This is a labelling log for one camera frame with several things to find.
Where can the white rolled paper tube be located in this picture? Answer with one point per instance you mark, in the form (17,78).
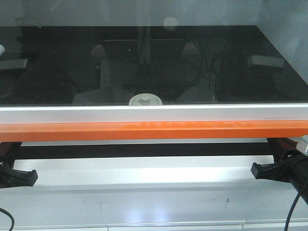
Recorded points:
(2,50)

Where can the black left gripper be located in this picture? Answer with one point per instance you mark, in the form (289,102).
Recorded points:
(10,177)

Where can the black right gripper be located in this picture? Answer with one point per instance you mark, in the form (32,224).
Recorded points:
(290,164)

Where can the glass jar with cream lid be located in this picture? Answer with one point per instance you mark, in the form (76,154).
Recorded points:
(145,99)

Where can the orange sash handle bar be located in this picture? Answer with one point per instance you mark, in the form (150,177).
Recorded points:
(152,130)

